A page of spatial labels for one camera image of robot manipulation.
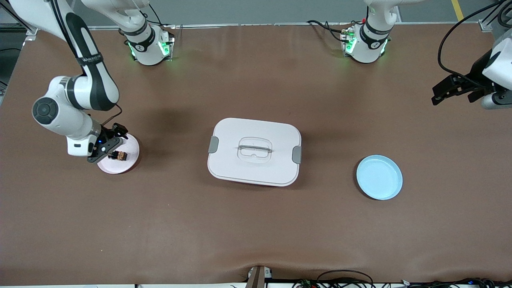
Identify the pink plate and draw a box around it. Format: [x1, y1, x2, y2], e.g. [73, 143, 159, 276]
[97, 133, 140, 175]

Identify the light blue plate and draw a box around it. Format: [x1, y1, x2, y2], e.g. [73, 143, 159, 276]
[356, 155, 403, 201]

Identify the white lidded box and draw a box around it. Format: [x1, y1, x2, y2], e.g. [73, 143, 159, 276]
[207, 117, 302, 187]

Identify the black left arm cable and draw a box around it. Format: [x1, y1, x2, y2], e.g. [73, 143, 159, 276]
[438, 0, 512, 88]

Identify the aluminium frame post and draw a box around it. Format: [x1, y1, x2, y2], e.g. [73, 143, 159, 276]
[478, 0, 512, 33]
[0, 0, 37, 45]

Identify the black right base cable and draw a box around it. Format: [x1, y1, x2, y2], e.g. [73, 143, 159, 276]
[137, 3, 165, 27]

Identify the black base cable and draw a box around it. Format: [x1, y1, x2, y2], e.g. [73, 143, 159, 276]
[306, 19, 353, 43]
[137, 3, 165, 27]

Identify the black left base cable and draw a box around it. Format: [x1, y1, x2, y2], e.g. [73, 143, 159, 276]
[306, 19, 353, 43]

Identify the metal table edge rail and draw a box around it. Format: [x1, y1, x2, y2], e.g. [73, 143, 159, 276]
[86, 22, 484, 32]

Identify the black cable bundle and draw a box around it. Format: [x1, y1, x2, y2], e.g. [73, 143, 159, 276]
[400, 277, 512, 288]

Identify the black looped cable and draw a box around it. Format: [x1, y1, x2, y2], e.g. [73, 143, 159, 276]
[316, 270, 375, 288]

